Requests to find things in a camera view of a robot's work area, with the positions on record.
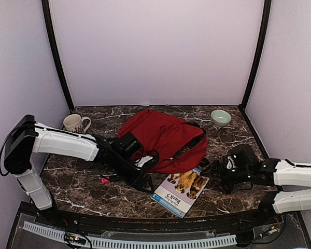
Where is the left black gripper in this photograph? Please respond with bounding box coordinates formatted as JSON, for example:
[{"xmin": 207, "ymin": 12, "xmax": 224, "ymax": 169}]
[{"xmin": 112, "ymin": 154, "xmax": 155, "ymax": 194}]

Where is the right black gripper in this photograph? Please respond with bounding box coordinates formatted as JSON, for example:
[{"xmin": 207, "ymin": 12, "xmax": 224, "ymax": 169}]
[{"xmin": 201, "ymin": 160, "xmax": 251, "ymax": 195}]

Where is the dog cover book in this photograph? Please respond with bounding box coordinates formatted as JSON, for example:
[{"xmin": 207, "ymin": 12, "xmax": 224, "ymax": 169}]
[{"xmin": 151, "ymin": 168, "xmax": 210, "ymax": 218}]

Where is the red student backpack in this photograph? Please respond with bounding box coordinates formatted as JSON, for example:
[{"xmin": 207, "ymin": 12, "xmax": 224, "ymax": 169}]
[{"xmin": 117, "ymin": 109, "xmax": 207, "ymax": 174}]

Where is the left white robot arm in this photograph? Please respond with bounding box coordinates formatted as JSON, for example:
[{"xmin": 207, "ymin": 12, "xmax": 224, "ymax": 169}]
[{"xmin": 0, "ymin": 115, "xmax": 154, "ymax": 226}]

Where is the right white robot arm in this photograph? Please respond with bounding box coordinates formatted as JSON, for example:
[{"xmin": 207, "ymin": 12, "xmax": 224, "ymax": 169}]
[{"xmin": 199, "ymin": 144, "xmax": 311, "ymax": 225}]

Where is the pink black highlighter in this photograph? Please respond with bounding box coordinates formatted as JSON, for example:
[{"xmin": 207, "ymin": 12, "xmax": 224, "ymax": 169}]
[{"xmin": 100, "ymin": 174, "xmax": 121, "ymax": 184}]

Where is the celadon bowl far right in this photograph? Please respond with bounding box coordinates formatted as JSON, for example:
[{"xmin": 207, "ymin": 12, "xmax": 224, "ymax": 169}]
[{"xmin": 211, "ymin": 109, "xmax": 232, "ymax": 127}]

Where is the cream patterned mug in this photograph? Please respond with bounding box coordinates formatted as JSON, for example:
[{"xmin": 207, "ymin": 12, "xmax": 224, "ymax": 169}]
[{"xmin": 63, "ymin": 114, "xmax": 92, "ymax": 134}]

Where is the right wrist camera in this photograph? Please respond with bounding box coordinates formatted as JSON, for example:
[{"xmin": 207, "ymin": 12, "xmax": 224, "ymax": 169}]
[{"xmin": 223, "ymin": 154, "xmax": 238, "ymax": 171}]

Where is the white slotted cable duct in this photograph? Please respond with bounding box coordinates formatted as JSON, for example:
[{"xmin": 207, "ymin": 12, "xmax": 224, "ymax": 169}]
[{"xmin": 22, "ymin": 222, "xmax": 237, "ymax": 248}]

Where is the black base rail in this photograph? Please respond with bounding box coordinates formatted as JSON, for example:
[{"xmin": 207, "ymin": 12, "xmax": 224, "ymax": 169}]
[{"xmin": 17, "ymin": 201, "xmax": 299, "ymax": 233}]

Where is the right black frame post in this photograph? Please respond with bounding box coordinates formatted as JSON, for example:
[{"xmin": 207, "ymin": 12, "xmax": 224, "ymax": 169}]
[{"xmin": 239, "ymin": 0, "xmax": 272, "ymax": 113}]

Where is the black frame post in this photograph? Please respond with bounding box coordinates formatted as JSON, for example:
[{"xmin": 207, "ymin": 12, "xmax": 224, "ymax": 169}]
[
  {"xmin": 41, "ymin": 0, "xmax": 75, "ymax": 111},
  {"xmin": 239, "ymin": 0, "xmax": 272, "ymax": 113}
]

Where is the left black frame post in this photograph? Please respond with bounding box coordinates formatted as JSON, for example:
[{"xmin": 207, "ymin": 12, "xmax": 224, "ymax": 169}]
[{"xmin": 41, "ymin": 0, "xmax": 75, "ymax": 111}]

